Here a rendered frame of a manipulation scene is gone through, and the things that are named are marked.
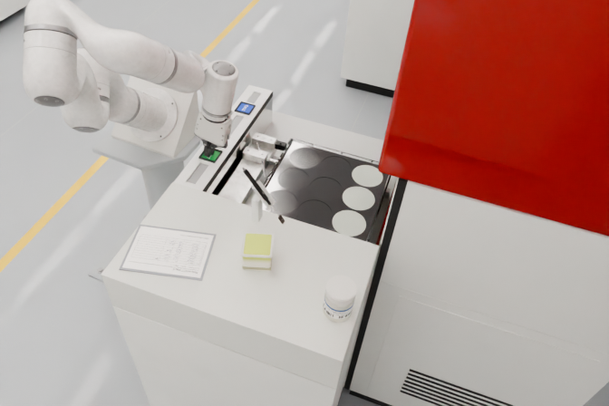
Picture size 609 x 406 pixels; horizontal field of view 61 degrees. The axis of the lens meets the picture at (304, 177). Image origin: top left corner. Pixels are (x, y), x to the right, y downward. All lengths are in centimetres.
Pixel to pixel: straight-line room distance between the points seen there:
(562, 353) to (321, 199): 79
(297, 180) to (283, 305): 50
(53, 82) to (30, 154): 218
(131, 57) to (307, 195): 72
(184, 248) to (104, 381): 106
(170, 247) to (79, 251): 137
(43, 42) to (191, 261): 61
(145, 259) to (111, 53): 53
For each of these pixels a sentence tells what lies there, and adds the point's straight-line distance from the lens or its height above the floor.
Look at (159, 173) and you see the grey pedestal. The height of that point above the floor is 70.
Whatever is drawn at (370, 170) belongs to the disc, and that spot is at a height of 90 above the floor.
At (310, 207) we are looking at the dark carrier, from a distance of 156.
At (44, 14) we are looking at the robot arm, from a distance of 119.
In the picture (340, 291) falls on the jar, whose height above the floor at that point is 106.
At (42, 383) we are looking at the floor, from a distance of 241.
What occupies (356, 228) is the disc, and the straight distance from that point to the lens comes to 152.
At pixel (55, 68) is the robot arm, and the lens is 116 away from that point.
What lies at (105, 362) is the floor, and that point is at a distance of 237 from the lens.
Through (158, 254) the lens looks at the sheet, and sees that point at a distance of 138.
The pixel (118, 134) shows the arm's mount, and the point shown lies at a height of 84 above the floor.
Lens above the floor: 205
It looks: 44 degrees down
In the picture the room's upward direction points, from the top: 5 degrees clockwise
